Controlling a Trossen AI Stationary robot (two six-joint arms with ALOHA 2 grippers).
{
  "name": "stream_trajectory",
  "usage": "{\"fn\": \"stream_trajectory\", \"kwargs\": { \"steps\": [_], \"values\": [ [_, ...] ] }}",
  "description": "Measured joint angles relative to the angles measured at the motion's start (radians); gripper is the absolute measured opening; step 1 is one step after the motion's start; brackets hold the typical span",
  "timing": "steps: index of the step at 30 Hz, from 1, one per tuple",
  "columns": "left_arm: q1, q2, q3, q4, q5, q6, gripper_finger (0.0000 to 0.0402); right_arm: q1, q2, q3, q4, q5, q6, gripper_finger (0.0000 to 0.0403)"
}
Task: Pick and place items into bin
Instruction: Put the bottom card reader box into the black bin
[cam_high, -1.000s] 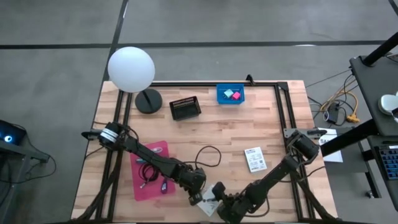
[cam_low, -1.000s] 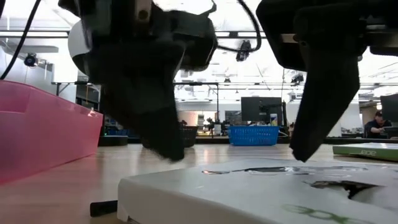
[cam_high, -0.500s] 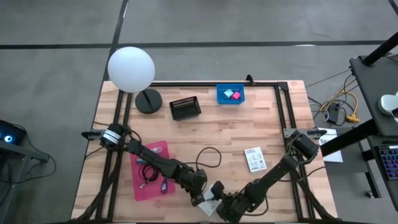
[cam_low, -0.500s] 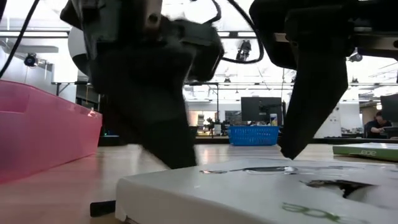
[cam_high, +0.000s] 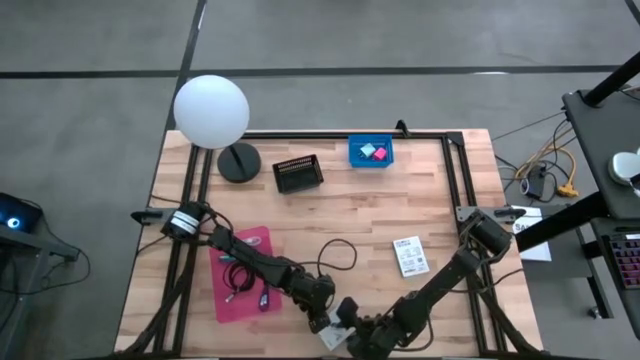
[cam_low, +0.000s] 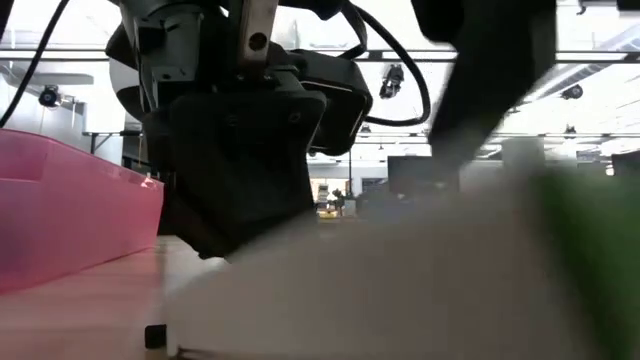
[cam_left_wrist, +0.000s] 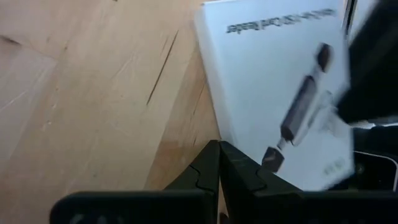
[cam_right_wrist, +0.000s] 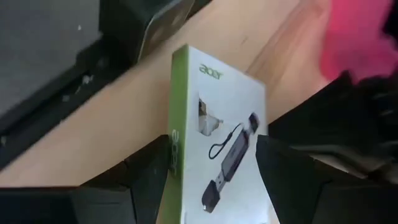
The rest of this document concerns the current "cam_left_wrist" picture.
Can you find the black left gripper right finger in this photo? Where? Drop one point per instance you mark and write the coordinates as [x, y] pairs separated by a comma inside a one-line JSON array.
[[264, 202]]

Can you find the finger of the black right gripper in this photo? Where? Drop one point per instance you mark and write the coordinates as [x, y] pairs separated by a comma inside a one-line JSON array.
[[373, 68]]

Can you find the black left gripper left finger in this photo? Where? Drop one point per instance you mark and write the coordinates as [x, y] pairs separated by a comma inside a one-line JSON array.
[[174, 205]]

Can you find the white green Acer box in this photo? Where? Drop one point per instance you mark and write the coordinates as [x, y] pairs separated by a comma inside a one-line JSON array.
[[264, 77]]

